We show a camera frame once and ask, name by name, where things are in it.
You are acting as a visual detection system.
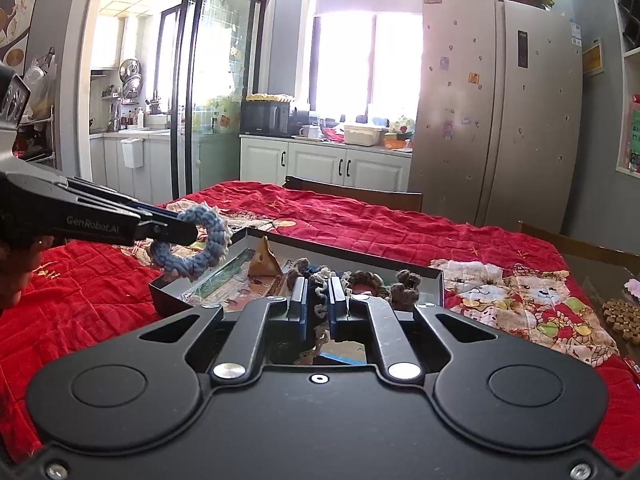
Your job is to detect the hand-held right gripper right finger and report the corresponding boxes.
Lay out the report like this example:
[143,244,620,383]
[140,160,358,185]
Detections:
[327,276,502,385]

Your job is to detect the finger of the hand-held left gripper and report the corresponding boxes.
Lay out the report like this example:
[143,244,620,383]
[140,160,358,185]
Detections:
[67,176,182,221]
[134,216,199,247]

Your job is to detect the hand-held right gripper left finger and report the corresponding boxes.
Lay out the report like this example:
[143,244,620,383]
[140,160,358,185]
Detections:
[136,276,310,387]

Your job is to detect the brown crochet scrunchie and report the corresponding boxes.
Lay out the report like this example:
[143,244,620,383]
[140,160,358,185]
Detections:
[345,270,393,301]

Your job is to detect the blue crochet scrunchie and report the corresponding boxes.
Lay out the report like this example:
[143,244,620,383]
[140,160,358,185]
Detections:
[147,205,233,281]

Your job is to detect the brown triangular snack packet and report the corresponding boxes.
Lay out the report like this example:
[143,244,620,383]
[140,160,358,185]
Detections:
[247,235,283,278]

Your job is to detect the black cardboard box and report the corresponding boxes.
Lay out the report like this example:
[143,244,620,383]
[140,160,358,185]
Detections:
[149,226,446,365]

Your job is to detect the person's left hand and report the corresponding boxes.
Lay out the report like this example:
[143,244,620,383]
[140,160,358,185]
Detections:
[0,240,48,311]

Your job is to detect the kitchen counter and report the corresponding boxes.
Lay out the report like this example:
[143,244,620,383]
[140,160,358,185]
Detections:
[90,130,173,206]

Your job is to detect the white hanging bin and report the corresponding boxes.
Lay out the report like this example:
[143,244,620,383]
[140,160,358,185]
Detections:
[120,137,143,170]

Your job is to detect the red printed quilt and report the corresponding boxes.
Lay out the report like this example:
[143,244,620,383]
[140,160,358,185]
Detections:
[0,180,640,471]

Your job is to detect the hanging plastic bags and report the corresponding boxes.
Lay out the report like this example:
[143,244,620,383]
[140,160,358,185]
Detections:
[22,47,57,121]

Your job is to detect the black sliding door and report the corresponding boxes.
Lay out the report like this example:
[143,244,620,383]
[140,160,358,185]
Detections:
[152,0,276,201]

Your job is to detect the steel pot lids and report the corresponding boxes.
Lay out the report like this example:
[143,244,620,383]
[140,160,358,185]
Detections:
[119,58,143,98]

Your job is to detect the black microwave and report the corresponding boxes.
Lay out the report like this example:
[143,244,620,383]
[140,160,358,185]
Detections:
[241,99,296,137]

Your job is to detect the white kitchen cabinet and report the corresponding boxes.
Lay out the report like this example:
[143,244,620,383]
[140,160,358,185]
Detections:
[239,134,413,192]

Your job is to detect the white storage container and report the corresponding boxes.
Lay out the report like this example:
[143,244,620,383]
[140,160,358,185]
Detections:
[343,124,385,147]

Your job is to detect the silver refrigerator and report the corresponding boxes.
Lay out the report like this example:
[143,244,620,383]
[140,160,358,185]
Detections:
[407,0,585,235]

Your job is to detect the wooden bead mat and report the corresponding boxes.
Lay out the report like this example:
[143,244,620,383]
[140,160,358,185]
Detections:
[600,299,640,351]

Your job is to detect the wall picture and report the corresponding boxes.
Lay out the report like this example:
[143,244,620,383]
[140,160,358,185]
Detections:
[0,0,43,68]

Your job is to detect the yellow wall sign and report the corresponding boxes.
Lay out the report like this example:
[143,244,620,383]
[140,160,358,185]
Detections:
[581,37,605,78]

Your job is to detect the white wall shelf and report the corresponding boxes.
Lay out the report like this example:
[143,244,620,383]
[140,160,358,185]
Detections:
[602,0,640,178]

